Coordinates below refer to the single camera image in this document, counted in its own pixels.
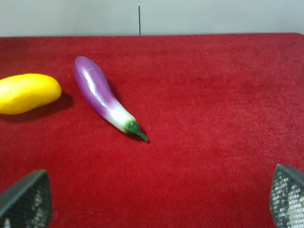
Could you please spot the yellow mango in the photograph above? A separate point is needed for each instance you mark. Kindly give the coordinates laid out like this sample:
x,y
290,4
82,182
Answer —
x,y
23,93

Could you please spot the red velvet tablecloth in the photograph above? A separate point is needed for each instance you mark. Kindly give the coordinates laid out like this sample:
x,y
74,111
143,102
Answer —
x,y
220,112

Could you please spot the purple eggplant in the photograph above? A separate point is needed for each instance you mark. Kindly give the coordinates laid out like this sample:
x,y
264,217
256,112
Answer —
x,y
97,92

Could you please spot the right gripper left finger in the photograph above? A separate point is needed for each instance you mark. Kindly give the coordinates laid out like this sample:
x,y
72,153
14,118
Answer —
x,y
27,203

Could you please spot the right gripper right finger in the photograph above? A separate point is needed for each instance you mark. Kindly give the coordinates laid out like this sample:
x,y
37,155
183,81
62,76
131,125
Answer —
x,y
287,197

